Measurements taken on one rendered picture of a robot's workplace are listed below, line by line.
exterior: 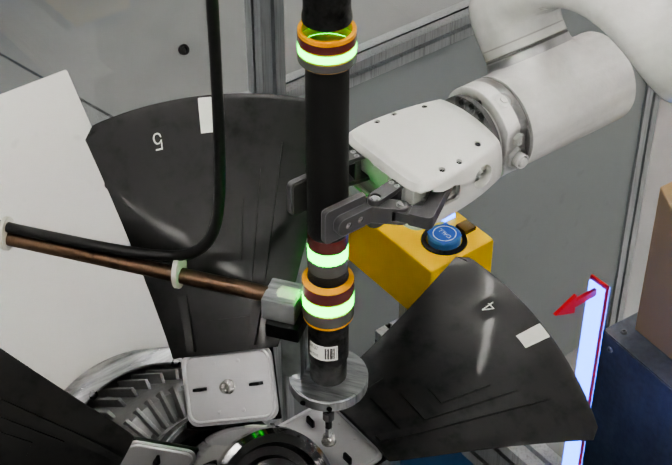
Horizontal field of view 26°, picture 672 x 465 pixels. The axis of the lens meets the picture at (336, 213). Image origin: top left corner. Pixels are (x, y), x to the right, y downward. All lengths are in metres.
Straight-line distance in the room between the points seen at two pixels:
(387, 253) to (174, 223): 0.49
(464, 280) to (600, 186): 1.36
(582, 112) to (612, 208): 1.62
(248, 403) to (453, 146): 0.30
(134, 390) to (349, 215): 0.35
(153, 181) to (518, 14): 0.35
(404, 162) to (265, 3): 0.86
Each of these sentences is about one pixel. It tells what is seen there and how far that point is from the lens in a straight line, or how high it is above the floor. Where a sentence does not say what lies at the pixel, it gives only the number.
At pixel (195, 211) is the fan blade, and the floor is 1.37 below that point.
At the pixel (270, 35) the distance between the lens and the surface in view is 2.04.
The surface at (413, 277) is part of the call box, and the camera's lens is 1.72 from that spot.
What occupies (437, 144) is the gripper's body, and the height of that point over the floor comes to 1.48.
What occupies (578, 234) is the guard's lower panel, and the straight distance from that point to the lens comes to 2.84.
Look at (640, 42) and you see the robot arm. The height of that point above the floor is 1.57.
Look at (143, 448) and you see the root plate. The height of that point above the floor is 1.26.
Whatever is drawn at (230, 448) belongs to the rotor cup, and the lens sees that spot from 1.23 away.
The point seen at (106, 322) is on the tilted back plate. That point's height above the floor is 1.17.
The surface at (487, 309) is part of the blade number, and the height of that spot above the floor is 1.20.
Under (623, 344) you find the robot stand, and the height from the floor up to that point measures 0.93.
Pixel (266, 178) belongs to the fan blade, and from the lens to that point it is 1.29.
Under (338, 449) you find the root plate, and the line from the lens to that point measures 1.34.
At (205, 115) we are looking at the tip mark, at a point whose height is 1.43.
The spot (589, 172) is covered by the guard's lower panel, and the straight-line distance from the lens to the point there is 2.75.
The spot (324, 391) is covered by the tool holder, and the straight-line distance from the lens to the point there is 1.27.
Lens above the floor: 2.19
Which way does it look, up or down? 39 degrees down
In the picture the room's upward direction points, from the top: straight up
